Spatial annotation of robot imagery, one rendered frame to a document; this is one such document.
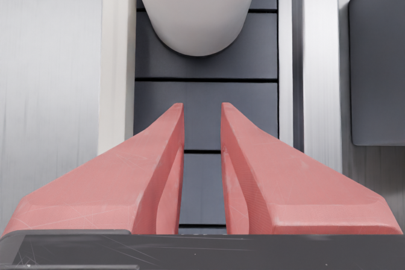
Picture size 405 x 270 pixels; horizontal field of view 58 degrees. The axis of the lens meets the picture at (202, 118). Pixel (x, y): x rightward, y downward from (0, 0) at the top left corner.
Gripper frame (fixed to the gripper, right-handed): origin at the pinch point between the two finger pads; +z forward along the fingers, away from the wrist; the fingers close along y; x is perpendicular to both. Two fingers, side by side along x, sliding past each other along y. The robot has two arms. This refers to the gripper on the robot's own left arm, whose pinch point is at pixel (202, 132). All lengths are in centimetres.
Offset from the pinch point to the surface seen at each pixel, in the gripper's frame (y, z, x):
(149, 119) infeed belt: 2.8, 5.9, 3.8
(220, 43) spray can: -0.9, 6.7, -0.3
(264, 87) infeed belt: -3.3, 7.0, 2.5
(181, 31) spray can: 0.9, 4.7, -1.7
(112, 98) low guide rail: 3.9, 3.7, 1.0
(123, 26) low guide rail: 3.5, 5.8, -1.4
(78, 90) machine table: 8.4, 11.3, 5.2
